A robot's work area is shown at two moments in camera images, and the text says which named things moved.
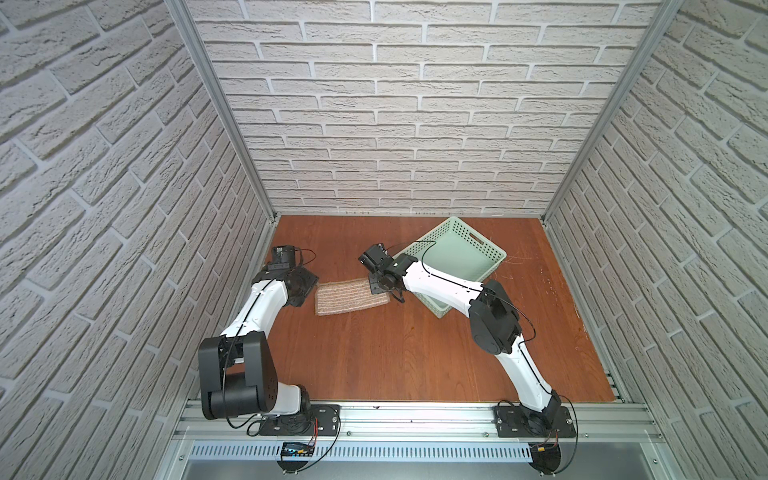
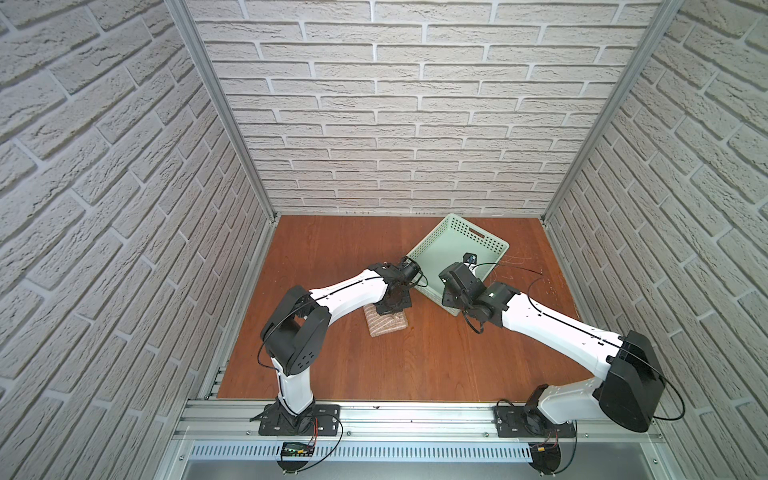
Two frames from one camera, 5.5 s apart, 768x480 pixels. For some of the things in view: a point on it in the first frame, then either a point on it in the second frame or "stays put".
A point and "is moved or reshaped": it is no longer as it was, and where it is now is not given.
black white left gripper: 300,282 -> 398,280
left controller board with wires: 295,456 stays put
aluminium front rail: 233,423 stays put
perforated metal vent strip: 362,451 stays put
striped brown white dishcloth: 348,295 is moved or reshaped
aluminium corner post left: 183,14 stays put
